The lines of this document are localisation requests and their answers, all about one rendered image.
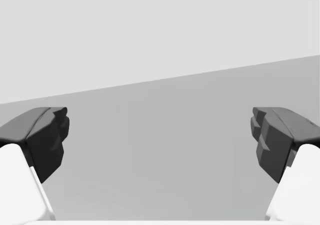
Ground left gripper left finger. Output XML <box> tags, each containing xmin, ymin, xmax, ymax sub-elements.
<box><xmin>0</xmin><ymin>106</ymin><xmax>71</xmax><ymax>222</ymax></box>

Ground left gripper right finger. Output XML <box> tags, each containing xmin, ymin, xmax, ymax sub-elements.
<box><xmin>250</xmin><ymin>106</ymin><xmax>320</xmax><ymax>222</ymax></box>

